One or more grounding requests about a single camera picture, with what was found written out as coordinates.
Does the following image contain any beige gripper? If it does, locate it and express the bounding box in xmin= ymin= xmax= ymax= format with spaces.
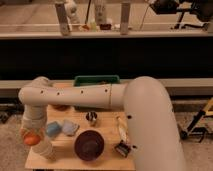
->
xmin=20 ymin=117 xmax=45 ymax=138

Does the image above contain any orange apple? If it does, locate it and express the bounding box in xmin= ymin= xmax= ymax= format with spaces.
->
xmin=24 ymin=132 xmax=41 ymax=146

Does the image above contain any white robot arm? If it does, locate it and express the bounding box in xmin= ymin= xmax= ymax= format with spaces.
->
xmin=18 ymin=76 xmax=187 ymax=171

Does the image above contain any paper cup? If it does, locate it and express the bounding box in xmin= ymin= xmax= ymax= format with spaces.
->
xmin=32 ymin=140 xmax=55 ymax=160

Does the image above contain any small metal cup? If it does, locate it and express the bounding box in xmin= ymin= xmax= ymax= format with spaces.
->
xmin=86 ymin=111 xmax=97 ymax=126

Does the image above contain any red orange fruit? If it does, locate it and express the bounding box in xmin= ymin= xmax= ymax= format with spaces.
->
xmin=52 ymin=105 xmax=70 ymax=111

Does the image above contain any light blue cloth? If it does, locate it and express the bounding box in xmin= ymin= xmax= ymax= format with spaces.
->
xmin=62 ymin=120 xmax=79 ymax=136

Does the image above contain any wooden board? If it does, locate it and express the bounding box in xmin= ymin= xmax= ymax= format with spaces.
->
xmin=24 ymin=79 xmax=136 ymax=171

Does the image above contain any dark purple bowl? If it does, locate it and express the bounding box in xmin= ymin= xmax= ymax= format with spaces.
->
xmin=74 ymin=130 xmax=105 ymax=161

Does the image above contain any green plastic bin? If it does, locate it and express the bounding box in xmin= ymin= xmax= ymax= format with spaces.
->
xmin=73 ymin=75 xmax=120 ymax=87

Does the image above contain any banana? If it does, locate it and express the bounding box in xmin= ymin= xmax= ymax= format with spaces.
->
xmin=116 ymin=116 xmax=128 ymax=143

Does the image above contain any small black box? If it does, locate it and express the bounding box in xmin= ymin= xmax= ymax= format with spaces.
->
xmin=114 ymin=141 xmax=131 ymax=157

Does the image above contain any yellow black stand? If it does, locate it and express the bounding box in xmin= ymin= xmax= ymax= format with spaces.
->
xmin=178 ymin=97 xmax=213 ymax=143

